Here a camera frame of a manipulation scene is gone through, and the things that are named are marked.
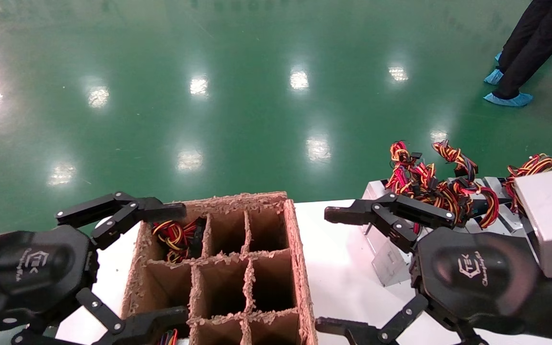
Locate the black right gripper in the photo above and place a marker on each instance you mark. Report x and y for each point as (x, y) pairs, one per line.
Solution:
(477, 278)

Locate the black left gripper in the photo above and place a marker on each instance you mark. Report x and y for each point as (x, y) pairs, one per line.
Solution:
(27, 273)

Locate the brown cardboard divider box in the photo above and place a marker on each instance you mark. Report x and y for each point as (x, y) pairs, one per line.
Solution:
(300, 268)

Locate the silver metal power supply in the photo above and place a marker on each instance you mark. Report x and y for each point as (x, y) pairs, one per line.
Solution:
(482, 229)
(388, 263)
(515, 220)

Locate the person in black trousers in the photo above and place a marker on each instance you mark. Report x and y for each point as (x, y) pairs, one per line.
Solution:
(544, 38)

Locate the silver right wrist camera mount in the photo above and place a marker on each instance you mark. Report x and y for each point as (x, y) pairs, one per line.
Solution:
(549, 215)

